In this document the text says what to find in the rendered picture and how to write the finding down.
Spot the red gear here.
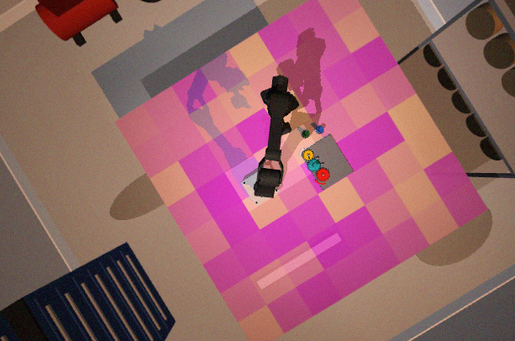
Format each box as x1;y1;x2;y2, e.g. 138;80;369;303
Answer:
316;168;330;181

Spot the teal gear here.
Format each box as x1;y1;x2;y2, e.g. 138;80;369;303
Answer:
308;159;321;172

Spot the yellow gear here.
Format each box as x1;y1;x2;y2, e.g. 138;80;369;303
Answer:
303;150;314;160

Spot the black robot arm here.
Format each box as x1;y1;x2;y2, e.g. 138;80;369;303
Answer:
254;75;299;198

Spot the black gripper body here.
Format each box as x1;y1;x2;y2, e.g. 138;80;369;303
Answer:
260;88;292;135

